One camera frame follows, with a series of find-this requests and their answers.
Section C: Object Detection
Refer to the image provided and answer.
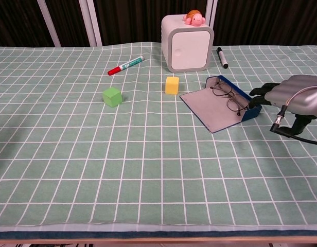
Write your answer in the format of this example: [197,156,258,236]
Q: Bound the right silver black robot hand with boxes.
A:
[249,74,317,134]

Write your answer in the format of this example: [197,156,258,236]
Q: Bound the thin-framed eyeglasses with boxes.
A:
[210,79,252,117]

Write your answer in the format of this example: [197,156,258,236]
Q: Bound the blue glasses case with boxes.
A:
[179,75,262,134]

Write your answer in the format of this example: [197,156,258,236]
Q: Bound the black capped white marker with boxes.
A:
[216,46,229,69]

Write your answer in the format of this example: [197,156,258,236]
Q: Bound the white cube mini cabinet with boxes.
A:
[161,14,215,73]

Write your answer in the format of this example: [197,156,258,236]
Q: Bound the yellow cube block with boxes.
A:
[165,76,180,95]

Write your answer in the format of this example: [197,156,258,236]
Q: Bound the pink turtle toy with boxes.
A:
[183,9,206,27]

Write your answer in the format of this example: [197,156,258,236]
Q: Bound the green checked tablecloth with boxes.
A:
[0,42,317,232]

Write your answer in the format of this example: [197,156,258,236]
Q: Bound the dark pleated curtain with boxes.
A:
[0,0,317,48]

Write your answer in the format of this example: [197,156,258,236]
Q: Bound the red capped white marker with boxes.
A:
[107,56,145,76]

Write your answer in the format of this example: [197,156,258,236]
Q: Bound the green cube block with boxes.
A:
[102,87,122,108]

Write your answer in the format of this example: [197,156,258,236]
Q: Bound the dark blue felt underlay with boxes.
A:
[0,231,317,240]

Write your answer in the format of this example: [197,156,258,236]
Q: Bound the white aluminium frame post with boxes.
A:
[78,0,102,47]
[37,0,62,48]
[205,0,219,28]

